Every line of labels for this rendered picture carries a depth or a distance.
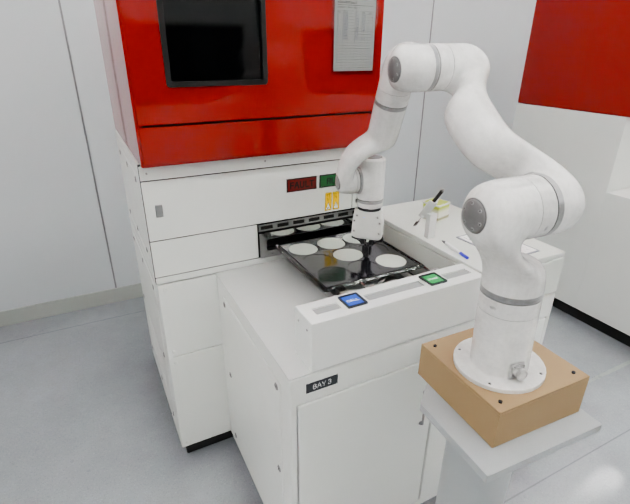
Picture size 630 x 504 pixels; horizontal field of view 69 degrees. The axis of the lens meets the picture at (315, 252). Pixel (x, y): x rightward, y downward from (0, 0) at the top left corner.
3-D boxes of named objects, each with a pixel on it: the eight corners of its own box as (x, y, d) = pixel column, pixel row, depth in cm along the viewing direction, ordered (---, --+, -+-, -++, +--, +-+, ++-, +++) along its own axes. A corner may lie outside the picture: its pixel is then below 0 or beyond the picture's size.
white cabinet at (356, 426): (231, 445, 193) (215, 274, 159) (412, 377, 234) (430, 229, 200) (294, 592, 142) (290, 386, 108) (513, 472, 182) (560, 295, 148)
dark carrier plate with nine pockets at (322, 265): (280, 246, 162) (280, 245, 162) (361, 230, 177) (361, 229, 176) (326, 288, 135) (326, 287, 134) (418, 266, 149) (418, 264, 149)
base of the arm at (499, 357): (566, 385, 94) (586, 307, 86) (483, 401, 90) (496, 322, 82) (509, 333, 111) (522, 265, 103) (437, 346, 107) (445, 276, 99)
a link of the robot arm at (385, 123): (357, 110, 117) (339, 201, 139) (413, 108, 121) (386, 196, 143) (346, 93, 123) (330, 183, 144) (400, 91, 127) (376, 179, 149)
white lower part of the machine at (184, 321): (154, 364, 242) (129, 219, 208) (294, 325, 276) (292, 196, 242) (183, 464, 185) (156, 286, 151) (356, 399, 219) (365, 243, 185)
